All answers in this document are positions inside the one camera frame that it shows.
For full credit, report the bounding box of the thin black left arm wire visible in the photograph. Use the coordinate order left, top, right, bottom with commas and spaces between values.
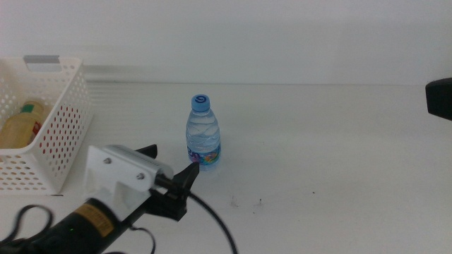
0, 204, 157, 254

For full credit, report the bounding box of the clear water bottle blue cap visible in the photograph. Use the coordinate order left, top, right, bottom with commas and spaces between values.
185, 94, 222, 171

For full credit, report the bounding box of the yellow tea bottle green label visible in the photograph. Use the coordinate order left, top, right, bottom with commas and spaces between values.
0, 100, 46, 149

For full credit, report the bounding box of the white perforated plastic basket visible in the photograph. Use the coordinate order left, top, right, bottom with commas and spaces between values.
0, 55, 95, 196

